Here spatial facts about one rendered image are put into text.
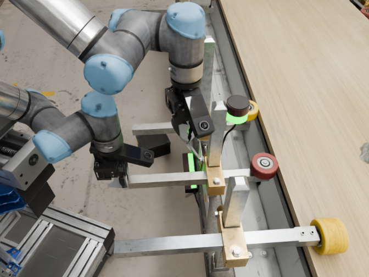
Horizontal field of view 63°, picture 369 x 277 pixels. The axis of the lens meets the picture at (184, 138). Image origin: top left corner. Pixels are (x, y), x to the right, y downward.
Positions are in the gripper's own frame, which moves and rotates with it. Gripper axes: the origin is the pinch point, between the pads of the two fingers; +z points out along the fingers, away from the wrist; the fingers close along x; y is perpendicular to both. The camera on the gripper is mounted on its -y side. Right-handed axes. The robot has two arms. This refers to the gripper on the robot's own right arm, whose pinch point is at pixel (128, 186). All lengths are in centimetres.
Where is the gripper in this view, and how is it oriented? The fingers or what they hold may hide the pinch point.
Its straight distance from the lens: 96.3
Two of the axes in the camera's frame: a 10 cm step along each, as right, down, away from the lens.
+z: 0.0, 6.8, 7.4
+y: -10.0, 0.5, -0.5
